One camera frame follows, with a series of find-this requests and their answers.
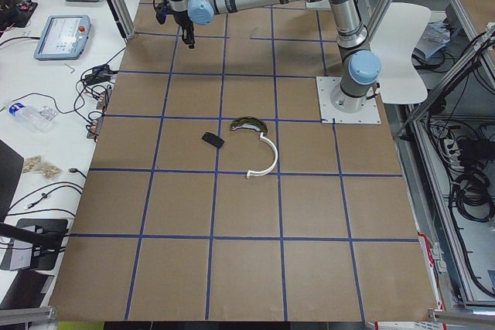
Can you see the black brake pad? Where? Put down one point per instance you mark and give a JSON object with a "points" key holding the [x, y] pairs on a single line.
{"points": [[212, 139]]}

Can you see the blue teach pendant near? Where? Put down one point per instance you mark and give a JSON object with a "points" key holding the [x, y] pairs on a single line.
{"points": [[64, 37]]}

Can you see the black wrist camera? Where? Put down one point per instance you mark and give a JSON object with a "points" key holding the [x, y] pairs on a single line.
{"points": [[161, 12]]}

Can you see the plastic water bottle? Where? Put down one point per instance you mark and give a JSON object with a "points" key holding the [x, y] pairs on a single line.
{"points": [[29, 117]]}

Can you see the white plastic chair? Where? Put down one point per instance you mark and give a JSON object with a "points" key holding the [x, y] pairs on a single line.
{"points": [[394, 41]]}

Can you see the white curved plastic part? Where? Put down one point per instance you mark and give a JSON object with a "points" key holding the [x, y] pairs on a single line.
{"points": [[264, 159]]}

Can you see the green brake shoe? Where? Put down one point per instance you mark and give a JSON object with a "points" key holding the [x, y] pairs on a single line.
{"points": [[249, 122]]}

